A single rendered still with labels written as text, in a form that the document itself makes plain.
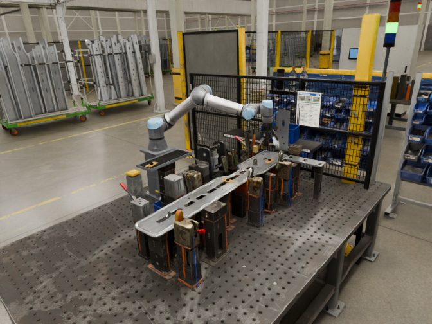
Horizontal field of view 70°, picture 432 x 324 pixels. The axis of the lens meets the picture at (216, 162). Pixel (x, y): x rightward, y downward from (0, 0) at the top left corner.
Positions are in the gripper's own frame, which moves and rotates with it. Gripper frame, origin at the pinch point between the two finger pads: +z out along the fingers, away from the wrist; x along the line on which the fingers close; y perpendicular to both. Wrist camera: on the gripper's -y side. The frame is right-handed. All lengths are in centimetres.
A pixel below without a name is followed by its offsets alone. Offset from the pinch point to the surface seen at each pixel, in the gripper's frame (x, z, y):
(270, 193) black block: 13.0, 24.0, 23.9
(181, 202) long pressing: -9, 3, 87
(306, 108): 4, -12, -56
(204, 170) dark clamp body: -21, 0, 53
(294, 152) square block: 8.7, 12.5, -22.3
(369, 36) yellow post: 45, -67, -66
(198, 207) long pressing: 2, 3, 85
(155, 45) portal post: -565, -24, -393
